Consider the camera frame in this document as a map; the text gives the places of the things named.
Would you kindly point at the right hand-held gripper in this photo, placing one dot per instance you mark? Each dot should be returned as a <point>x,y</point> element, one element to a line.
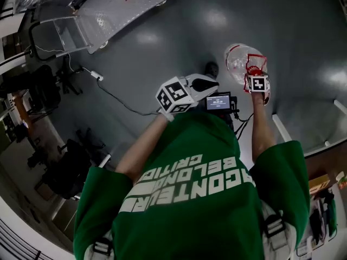
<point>259,84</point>

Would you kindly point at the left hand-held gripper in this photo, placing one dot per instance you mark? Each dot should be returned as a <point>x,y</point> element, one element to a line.
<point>174,96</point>

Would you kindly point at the clear water jug red cap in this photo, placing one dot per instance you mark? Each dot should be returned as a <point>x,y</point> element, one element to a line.
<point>240,64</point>

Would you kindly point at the grey platform trolley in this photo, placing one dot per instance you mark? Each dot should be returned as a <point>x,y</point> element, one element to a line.
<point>119,12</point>

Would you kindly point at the person's right forearm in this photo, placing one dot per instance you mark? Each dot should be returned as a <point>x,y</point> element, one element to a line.
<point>261,129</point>

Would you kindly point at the person's left forearm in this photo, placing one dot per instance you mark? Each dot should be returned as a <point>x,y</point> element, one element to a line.
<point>141,150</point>

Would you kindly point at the black shoe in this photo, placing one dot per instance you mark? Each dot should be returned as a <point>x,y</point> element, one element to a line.
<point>212,69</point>

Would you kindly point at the small black monitor screen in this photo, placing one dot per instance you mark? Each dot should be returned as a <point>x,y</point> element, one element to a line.
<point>218,102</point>

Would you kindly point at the dark brown table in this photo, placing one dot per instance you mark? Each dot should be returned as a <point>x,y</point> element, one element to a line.
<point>325,161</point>

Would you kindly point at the white power strip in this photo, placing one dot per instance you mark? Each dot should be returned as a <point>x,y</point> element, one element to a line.
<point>97,75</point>

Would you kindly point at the green shirt person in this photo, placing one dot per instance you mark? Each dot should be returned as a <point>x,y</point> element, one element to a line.
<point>189,194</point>

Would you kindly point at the small wooden box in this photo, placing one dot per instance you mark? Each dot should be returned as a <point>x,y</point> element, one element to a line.
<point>319,185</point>

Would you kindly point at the small white cup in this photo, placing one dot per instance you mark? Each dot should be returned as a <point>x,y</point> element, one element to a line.
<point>341,179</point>

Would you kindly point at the white storage shelf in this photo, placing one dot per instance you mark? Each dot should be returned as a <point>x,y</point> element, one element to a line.
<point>317,226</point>

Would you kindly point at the black office chair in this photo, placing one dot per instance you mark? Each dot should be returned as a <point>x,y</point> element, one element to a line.
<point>67,166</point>
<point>35,88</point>

